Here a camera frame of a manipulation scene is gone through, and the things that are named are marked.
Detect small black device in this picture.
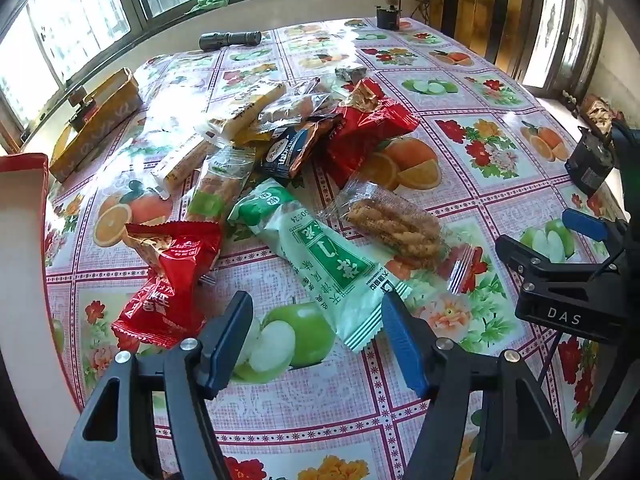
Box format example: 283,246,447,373
375,4,402,29

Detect long green snack packet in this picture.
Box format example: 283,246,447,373
227,178,413,353

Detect black cylinder object right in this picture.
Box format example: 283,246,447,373
565,127,616,198

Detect yellow wooden panels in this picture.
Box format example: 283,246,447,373
430,0,546,61

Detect yellow patterned box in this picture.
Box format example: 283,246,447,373
47,67,141,184

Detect floral plastic tablecloth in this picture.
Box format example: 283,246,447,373
42,15,626,480

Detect glass panel cabinet door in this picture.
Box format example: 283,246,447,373
520,0,611,106

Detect red snack packet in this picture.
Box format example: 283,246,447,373
111,220,223,351
325,77,421,188

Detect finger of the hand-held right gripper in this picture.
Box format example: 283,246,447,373
495,233,609,292
561,208,640,261

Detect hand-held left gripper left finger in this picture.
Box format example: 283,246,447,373
59,290,256,480

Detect window with dark frame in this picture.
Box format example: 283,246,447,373
0,0,396,148

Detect clear green label snack packet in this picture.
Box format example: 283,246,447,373
182,147,256,226

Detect dark blue snack packet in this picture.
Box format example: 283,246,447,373
260,117,346,181

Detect patterned brown cushion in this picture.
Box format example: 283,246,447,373
580,95,618,133

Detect small dark object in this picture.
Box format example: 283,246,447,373
67,87,101,131

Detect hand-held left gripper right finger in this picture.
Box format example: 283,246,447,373
381,289,581,480

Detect black flashlight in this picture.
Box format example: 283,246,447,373
199,30,262,51

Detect green cloth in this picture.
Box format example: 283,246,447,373
187,0,231,14

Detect red-rimmed white tray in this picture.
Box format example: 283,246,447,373
0,152,51,281

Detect clear twisted snack packet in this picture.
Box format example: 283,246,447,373
320,182,476,296

